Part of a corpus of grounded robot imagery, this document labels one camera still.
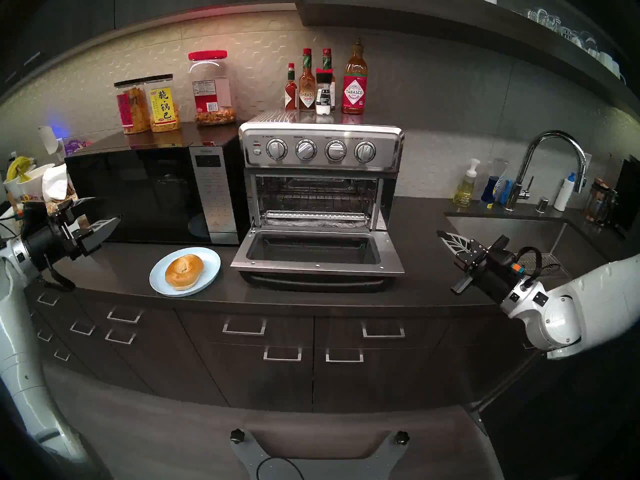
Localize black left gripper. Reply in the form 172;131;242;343
22;197;123;265

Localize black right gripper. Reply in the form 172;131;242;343
438;231;528;307

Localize glass oven door with handle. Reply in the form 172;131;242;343
230;227;406;292

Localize black microwave oven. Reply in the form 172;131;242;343
65;136;249;246

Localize golden bagel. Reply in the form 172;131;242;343
164;254;205;291

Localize stainless steel toaster oven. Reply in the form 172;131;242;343
239;109;405;233

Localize white paper napkin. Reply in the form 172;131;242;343
41;164;71;201

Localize yellow hand soap dispenser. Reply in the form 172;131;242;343
453;158;481;208

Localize chrome gooseneck faucet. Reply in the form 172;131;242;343
505;130;588;213

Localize blue dish soap bottle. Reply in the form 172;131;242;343
481;158;509;205

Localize stainless steel sink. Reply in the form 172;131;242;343
445;213;613;285

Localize yellow bananas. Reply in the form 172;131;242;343
6;156;37;182

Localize white bottle blue cap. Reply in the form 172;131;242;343
554;172;577;212

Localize red label snack jar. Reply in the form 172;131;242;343
114;80;151;135

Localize light blue plate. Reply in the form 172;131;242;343
149;247;222;298

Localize yellow label snack jar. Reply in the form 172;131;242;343
144;74;182;133

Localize glass french press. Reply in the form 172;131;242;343
584;178;621;227

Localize black coffee machine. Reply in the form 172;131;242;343
615;155;640;235

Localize red lid plastic snack jar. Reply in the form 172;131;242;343
188;50;237;126

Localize large Tabasco sauce bottle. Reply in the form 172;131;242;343
342;38;368;116

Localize black cap salt shaker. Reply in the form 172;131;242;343
315;69;333;116

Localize green neck hot sauce bottle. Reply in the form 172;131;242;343
299;48;317;112
321;48;337;111

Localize small red hot sauce bottle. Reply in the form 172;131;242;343
284;63;299;112

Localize dark upper cabinet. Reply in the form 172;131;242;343
0;0;303;100

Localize dark cabinet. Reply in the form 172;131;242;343
0;0;303;100
25;284;541;415

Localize dark lower cabinet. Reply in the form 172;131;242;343
25;284;541;415

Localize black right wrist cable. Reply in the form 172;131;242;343
510;246;561;290

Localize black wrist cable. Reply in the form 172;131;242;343
37;264;77;292
510;246;561;290

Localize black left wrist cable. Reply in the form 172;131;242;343
37;264;77;292

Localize wire sink grid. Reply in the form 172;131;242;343
515;253;573;285

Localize oven wire rack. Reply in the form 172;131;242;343
264;190;375;223

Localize dark wall shelf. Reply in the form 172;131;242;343
297;0;640;120

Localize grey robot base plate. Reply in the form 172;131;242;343
230;428;411;480

